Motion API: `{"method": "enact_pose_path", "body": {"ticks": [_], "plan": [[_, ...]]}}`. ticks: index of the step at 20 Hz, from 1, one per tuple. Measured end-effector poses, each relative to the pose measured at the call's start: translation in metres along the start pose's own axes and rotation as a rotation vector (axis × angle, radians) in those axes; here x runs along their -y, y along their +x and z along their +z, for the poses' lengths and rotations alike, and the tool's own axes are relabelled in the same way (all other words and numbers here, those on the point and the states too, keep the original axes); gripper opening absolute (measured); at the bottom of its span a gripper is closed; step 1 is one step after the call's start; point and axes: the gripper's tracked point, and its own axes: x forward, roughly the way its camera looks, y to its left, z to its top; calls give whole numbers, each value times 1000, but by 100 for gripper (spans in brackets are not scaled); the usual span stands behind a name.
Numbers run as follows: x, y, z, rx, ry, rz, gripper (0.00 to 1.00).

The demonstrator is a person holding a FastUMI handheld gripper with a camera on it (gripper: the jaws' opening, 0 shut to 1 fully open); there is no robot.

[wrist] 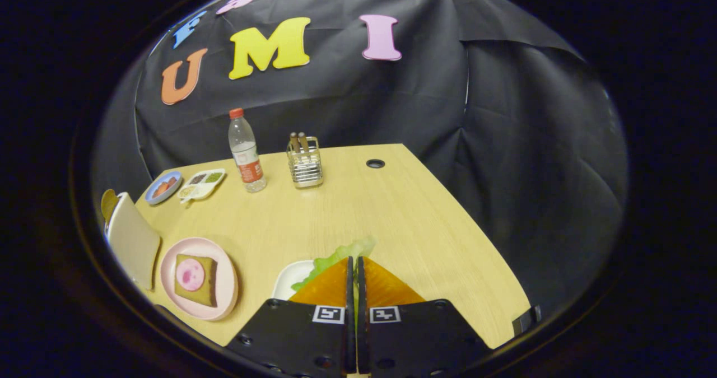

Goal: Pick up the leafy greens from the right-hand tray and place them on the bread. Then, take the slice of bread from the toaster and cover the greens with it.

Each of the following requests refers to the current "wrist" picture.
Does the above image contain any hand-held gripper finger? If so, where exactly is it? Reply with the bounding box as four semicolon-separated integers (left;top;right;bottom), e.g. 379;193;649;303
226;256;357;378
357;256;493;378

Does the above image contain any green lettuce leaf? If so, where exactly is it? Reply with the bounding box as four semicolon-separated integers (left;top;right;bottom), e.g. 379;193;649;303
291;237;377;293

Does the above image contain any brown bread slice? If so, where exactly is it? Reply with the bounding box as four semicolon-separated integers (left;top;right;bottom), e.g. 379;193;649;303
101;189;119;222

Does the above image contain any small white plate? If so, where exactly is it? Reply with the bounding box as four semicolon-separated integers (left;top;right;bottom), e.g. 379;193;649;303
272;260;315;301

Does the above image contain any pink plate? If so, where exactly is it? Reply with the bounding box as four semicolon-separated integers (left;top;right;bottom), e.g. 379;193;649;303
160;237;240;321

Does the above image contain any bread slice under ham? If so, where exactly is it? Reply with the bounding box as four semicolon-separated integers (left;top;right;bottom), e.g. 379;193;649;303
174;253;218;308

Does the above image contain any black table clamp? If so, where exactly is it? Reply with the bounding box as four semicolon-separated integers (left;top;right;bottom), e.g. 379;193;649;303
512;305;542;337

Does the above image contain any pink ham slice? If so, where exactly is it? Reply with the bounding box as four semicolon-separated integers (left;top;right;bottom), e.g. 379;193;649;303
176;258;206;292

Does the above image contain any white divided grain tray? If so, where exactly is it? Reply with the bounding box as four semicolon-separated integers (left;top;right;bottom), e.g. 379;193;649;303
178;169;226;204

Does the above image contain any clear red-capped plastic bottle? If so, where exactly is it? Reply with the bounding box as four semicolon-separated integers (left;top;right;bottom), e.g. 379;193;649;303
228;108;268;193

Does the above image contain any white toaster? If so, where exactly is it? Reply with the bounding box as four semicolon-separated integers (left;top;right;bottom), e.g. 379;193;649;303
104;190;162;290

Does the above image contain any black backdrop cloth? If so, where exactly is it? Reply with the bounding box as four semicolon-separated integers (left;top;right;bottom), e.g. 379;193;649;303
92;0;628;311

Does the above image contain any blue plate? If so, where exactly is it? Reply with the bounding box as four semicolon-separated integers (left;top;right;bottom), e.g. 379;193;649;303
145;170;183;206

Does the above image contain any metal wire utensil holder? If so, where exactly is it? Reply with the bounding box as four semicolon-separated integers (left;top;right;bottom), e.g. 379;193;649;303
286;136;324;189

